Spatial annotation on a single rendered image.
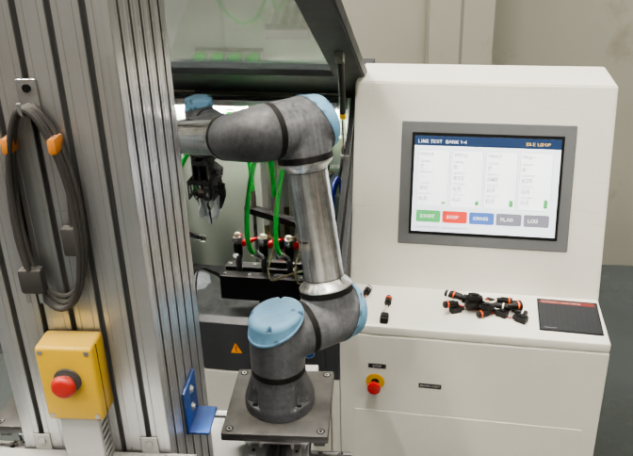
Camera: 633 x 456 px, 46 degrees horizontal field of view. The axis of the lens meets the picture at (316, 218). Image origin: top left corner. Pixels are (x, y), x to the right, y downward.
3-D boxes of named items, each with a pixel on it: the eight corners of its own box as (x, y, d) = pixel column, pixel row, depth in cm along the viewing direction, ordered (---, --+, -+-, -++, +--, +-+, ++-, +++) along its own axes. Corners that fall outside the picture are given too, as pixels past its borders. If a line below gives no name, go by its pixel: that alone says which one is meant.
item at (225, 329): (119, 360, 221) (111, 314, 214) (124, 351, 225) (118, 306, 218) (325, 379, 210) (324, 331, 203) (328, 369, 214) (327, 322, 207)
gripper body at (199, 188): (187, 202, 199) (183, 159, 194) (198, 189, 206) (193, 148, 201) (215, 203, 197) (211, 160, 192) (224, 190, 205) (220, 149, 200)
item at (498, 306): (441, 318, 202) (442, 301, 199) (443, 299, 211) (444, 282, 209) (528, 325, 198) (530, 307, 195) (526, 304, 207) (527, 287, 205)
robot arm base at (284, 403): (312, 424, 156) (310, 385, 151) (240, 422, 157) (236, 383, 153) (317, 380, 169) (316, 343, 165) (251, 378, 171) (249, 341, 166)
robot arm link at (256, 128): (237, 173, 140) (148, 165, 181) (286, 161, 145) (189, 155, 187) (225, 112, 138) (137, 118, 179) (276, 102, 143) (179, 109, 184)
